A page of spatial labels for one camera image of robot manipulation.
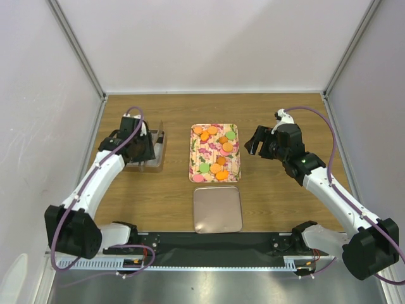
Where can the aluminium frame post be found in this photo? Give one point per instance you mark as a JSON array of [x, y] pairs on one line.
[[71, 37], [351, 47]]

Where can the floral rectangular tray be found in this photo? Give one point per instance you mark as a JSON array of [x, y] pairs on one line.
[[209, 151]]

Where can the brown waffle cookie upper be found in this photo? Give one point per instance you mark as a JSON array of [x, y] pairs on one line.
[[223, 139]]

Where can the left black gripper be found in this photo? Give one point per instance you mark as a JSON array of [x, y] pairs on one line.
[[149, 153]]

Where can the orange waffle cookie lower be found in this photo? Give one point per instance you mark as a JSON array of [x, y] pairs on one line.
[[215, 168]]

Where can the orange cookie top left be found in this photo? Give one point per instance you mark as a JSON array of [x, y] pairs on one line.
[[197, 129]]

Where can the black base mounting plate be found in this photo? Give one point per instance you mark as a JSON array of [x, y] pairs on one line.
[[228, 250]]

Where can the pink cookie middle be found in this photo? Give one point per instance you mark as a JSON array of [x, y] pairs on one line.
[[224, 153]]

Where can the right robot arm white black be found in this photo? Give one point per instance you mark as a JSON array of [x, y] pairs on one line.
[[368, 244]]

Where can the metal cookie tin box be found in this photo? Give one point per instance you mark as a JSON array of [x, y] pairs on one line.
[[156, 165]]

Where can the orange fish cookie bottom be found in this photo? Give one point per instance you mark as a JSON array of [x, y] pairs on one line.
[[222, 175]]

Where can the orange cookie right middle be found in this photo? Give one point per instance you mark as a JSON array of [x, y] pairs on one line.
[[227, 147]]

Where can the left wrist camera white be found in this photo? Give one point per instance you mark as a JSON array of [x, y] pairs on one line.
[[143, 129]]

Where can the grey cable duct right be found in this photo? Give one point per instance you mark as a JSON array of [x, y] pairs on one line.
[[300, 262]]

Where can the metal tin lid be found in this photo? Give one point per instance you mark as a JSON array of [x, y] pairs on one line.
[[217, 210]]

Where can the brown cookie lower middle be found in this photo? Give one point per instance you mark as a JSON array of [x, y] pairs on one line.
[[221, 160]]

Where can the pink cookie bottom left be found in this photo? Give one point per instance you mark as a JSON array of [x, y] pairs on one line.
[[198, 178]]

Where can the grey cable duct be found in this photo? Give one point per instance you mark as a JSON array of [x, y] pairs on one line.
[[300, 262], [110, 263]]

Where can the green cookie upper right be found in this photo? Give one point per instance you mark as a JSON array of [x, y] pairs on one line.
[[230, 135]]

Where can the aluminium frame post left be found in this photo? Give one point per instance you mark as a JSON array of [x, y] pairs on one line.
[[71, 37]]

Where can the grey cable duct left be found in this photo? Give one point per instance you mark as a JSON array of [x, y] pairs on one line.
[[110, 263]]

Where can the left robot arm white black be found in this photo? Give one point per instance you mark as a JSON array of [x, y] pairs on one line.
[[70, 227]]

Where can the metal serving tongs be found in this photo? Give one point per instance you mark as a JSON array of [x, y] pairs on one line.
[[153, 156]]

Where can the aluminium frame post right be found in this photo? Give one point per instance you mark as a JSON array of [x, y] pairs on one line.
[[351, 47]]

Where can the pink cookie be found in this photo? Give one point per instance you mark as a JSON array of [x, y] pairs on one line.
[[224, 153], [198, 178]]

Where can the orange cookie small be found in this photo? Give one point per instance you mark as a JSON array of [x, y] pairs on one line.
[[204, 136]]

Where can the orange cookie top centre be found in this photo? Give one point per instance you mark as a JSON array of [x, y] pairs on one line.
[[212, 130]]

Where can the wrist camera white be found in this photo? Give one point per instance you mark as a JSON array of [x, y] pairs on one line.
[[282, 117], [143, 129]]

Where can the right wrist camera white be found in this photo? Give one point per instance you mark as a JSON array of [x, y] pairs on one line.
[[282, 117]]

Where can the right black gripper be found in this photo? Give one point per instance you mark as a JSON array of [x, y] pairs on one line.
[[262, 133]]

